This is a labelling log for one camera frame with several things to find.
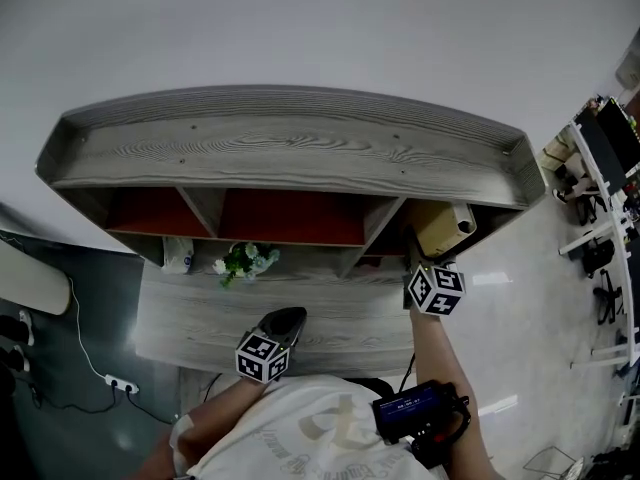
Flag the person's right forearm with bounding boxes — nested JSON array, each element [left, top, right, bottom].
[[408, 310, 494, 480]]

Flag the black monitor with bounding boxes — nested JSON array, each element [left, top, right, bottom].
[[597, 96, 640, 162]]

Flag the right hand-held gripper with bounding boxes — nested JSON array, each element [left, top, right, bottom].
[[402, 224, 466, 317]]

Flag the black backpack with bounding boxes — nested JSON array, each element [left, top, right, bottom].
[[582, 237, 616, 278]]

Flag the beige book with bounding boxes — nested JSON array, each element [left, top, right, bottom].
[[407, 201, 476, 262]]

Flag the grey wood-grain table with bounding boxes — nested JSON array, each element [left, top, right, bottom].
[[133, 255, 416, 377]]

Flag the black power cable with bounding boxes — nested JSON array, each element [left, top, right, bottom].
[[112, 385, 177, 425]]

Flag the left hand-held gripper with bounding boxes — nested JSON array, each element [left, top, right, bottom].
[[235, 306, 308, 384]]

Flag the white power strip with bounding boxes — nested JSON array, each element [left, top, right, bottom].
[[104, 373, 141, 395]]

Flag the person's black shorts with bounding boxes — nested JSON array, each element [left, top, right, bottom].
[[344, 376, 396, 394]]

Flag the black office chair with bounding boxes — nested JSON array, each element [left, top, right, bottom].
[[592, 267, 626, 325]]

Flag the white cable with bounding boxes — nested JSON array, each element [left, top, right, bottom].
[[67, 277, 109, 380]]

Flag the grey wooden shelf desk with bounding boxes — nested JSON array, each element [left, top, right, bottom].
[[34, 84, 549, 279]]

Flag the person's left forearm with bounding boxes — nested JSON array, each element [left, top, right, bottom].
[[144, 377, 274, 480]]

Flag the grey wall electrical box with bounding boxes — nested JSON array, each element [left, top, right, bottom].
[[614, 42, 640, 88]]

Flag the white curved plastic object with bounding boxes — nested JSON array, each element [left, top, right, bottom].
[[0, 240, 74, 317]]

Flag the black desk partition panel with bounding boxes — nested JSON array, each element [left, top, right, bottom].
[[574, 110, 627, 189]]

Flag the long white office desk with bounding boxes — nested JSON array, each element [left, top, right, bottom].
[[558, 115, 640, 369]]

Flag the person's white t-shirt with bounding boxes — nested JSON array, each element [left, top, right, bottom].
[[169, 373, 451, 480]]

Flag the wire frame chair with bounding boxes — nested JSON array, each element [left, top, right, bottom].
[[522, 445, 586, 480]]

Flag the white flowers in pot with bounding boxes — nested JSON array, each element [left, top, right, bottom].
[[212, 241, 281, 289]]

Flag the cardboard box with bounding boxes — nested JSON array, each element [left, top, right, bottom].
[[542, 137, 576, 170]]

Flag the white tissue packet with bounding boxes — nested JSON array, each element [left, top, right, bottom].
[[160, 236, 196, 274]]

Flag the black device cable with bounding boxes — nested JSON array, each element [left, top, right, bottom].
[[398, 352, 417, 394]]

